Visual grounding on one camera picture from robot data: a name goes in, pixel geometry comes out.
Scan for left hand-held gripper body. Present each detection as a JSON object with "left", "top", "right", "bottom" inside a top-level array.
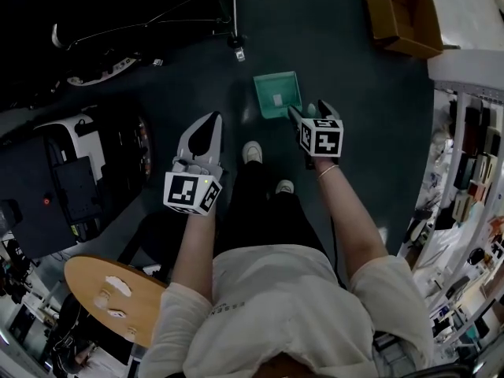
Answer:
[{"left": 163, "top": 155, "right": 224, "bottom": 217}]

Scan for person's left white shoe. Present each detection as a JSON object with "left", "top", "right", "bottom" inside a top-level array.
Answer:
[{"left": 241, "top": 140, "right": 265, "bottom": 165}]

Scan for metal pole with caster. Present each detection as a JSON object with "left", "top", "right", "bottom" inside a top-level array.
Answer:
[{"left": 225, "top": 0, "right": 248, "bottom": 63}]

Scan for person's black trousers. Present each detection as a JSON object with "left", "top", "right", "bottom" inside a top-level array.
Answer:
[{"left": 213, "top": 158, "right": 328, "bottom": 264}]

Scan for black and white machine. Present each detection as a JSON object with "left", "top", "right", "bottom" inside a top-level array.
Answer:
[{"left": 0, "top": 103, "right": 155, "bottom": 260}]

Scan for thin metal wire frame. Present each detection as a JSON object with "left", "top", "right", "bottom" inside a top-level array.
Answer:
[{"left": 50, "top": 0, "right": 234, "bottom": 51}]

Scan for white shelf rack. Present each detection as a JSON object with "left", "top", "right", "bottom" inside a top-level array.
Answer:
[{"left": 396, "top": 48, "right": 504, "bottom": 372}]

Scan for person's right forearm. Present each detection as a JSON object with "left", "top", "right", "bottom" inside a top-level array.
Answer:
[{"left": 316, "top": 157, "right": 390, "bottom": 277}]

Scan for round wooden stool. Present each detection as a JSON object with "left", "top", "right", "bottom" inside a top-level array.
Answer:
[{"left": 63, "top": 254, "right": 169, "bottom": 350}]

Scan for person's left forearm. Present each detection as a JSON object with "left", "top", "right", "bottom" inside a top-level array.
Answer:
[{"left": 170, "top": 209, "right": 218, "bottom": 303}]

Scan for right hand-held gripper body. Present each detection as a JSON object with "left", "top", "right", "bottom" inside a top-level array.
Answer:
[{"left": 294, "top": 117, "right": 345, "bottom": 170}]

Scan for person's white t-shirt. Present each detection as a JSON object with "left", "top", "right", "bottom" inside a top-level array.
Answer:
[{"left": 137, "top": 243, "right": 435, "bottom": 378}]

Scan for thin wrist bracelet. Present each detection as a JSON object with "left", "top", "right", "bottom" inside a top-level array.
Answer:
[{"left": 317, "top": 164, "right": 340, "bottom": 181}]

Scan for brown cardboard box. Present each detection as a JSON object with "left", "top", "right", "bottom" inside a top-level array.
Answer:
[{"left": 361, "top": 0, "right": 445, "bottom": 60}]

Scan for green plastic dustpan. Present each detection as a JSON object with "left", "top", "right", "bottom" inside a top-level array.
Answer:
[{"left": 252, "top": 70, "right": 303, "bottom": 120}]

